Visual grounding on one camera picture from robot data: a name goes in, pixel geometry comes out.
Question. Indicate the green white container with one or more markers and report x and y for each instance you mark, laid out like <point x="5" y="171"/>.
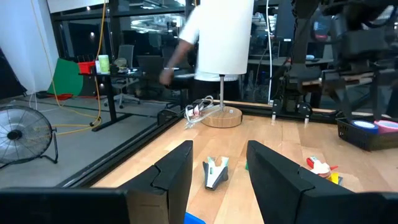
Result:
<point x="104" y="63"/>

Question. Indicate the black laptop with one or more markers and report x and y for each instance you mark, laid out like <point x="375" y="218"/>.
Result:
<point x="150" y="63"/>

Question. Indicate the black fabric panel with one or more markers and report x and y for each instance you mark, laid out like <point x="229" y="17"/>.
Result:
<point x="9" y="81"/>

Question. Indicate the black aluminium table frame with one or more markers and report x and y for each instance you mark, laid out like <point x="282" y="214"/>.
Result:
<point x="124" y="152"/>

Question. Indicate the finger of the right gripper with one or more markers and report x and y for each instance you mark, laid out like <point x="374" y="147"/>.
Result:
<point x="339" y="93"/>
<point x="378" y="93"/>

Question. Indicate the table lamp white shade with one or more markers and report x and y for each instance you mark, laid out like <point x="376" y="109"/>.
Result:
<point x="224" y="37"/>

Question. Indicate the dark computer monitor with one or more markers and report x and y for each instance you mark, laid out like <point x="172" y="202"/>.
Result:
<point x="320" y="29"/>

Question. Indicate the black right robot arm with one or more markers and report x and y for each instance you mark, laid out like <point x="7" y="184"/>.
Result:
<point x="303" y="46"/>

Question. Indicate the yellow mini stapler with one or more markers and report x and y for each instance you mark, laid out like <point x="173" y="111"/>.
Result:
<point x="335" y="178"/>

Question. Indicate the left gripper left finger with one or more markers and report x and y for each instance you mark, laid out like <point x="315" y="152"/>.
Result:
<point x="168" y="186"/>

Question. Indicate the grey office chair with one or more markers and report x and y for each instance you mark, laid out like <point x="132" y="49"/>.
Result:
<point x="126" y="54"/>

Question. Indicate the black floor fan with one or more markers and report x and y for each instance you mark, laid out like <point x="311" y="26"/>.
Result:
<point x="14" y="134"/>

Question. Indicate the green round backdrop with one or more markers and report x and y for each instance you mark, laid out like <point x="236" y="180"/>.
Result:
<point x="65" y="79"/>

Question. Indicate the white wall panel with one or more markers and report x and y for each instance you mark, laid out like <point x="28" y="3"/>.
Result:
<point x="77" y="5"/>

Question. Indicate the red storage bin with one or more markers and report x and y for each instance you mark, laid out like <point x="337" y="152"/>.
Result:
<point x="85" y="68"/>

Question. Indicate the black office desk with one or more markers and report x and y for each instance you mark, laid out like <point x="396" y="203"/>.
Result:
<point x="109" y="93"/>

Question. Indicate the person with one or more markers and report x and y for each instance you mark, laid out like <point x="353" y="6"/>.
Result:
<point x="178" y="57"/>

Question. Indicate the black plastic basket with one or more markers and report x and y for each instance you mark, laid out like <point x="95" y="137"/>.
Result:
<point x="351" y="138"/>

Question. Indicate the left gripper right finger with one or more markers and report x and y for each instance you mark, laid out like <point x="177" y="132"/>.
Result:
<point x="280" y="193"/>

